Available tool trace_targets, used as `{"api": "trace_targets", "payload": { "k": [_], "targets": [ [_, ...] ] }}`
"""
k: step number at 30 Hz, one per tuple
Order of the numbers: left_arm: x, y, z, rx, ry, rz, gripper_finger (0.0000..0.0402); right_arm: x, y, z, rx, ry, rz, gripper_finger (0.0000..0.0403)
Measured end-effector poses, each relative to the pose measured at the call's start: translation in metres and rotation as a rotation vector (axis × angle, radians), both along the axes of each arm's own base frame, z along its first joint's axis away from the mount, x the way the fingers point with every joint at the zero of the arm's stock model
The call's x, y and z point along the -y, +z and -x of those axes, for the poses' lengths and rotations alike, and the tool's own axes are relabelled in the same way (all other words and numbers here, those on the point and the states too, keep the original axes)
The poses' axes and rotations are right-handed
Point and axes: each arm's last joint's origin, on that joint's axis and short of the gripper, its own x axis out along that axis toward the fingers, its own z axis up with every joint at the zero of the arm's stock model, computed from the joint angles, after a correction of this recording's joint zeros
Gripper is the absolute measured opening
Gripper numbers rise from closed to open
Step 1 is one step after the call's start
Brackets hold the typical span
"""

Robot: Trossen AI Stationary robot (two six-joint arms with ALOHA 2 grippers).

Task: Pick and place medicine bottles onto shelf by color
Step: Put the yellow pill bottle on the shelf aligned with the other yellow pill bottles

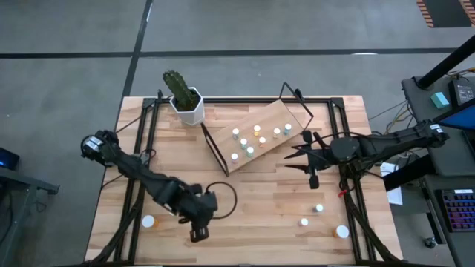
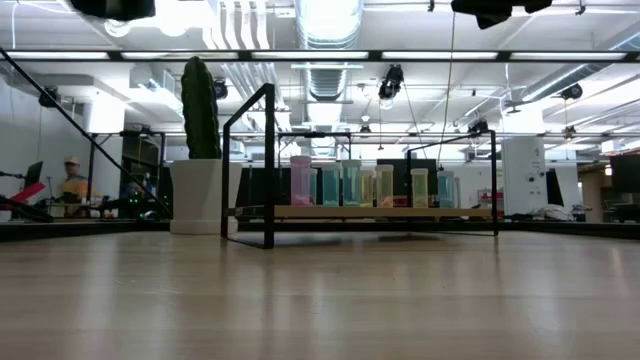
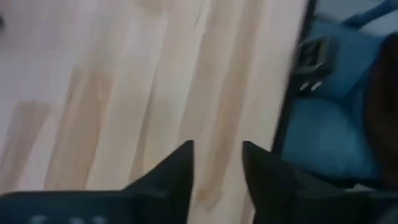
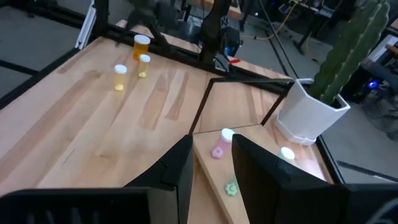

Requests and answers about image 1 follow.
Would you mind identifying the backlit black keyboard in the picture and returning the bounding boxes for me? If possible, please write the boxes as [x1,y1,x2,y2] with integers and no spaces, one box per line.
[437,188,475,234]

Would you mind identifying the long thin black cable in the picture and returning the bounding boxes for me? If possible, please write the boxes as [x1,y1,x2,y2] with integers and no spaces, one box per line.
[111,96,164,134]

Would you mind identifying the small teal box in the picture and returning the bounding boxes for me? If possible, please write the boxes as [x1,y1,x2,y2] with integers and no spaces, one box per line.
[430,91,451,110]

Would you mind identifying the black aluminium rig frame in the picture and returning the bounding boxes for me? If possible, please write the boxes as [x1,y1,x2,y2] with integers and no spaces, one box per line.
[83,95,404,266]

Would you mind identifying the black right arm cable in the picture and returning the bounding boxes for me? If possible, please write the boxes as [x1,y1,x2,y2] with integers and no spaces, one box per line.
[313,130,376,149]

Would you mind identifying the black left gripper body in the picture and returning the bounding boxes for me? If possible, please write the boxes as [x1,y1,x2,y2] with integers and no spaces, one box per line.
[172,183,220,244]

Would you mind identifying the dark mat orange striped edges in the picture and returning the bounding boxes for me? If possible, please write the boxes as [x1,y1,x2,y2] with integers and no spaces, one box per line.
[415,0,475,29]

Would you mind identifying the green cactus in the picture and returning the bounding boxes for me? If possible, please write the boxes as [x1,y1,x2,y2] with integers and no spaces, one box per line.
[162,70,200,111]

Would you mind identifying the laptop with blue screen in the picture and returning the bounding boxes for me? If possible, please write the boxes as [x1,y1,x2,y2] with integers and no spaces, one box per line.
[432,98,475,133]

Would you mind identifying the dark grey desk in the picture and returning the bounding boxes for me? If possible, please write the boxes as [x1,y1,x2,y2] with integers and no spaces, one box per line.
[401,76,475,267]

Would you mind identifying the black device blue light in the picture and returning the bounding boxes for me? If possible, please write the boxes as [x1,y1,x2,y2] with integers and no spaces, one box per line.
[0,147,22,171]

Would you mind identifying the wooden shelf black metal frame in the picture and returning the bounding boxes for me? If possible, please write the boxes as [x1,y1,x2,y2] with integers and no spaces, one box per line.
[200,81,315,178]

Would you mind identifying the black diagonal pole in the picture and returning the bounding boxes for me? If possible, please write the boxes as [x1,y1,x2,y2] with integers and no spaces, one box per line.
[415,35,475,90]

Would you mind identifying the black desk crossbar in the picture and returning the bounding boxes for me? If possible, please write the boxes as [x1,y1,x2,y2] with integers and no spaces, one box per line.
[381,154,437,192]

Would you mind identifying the yellow cable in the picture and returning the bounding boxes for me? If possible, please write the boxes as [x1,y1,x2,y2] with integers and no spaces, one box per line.
[385,109,409,133]

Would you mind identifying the black power adapter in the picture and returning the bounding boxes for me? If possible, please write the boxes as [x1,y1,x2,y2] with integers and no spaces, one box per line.
[448,79,475,108]

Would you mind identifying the white hexagonal plant pot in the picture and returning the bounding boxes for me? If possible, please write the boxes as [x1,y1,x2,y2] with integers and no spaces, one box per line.
[169,87,206,126]

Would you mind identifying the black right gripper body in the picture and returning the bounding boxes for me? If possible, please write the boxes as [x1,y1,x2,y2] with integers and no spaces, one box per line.
[302,130,335,190]

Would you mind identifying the white paper sheet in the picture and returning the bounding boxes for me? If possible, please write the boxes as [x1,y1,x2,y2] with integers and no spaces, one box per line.
[379,162,404,207]

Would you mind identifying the grey metal cart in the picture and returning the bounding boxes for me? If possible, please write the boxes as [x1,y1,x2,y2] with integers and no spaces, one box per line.
[0,165,61,267]

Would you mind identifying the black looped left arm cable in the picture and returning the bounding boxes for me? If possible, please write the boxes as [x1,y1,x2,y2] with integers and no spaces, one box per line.
[205,180,238,220]

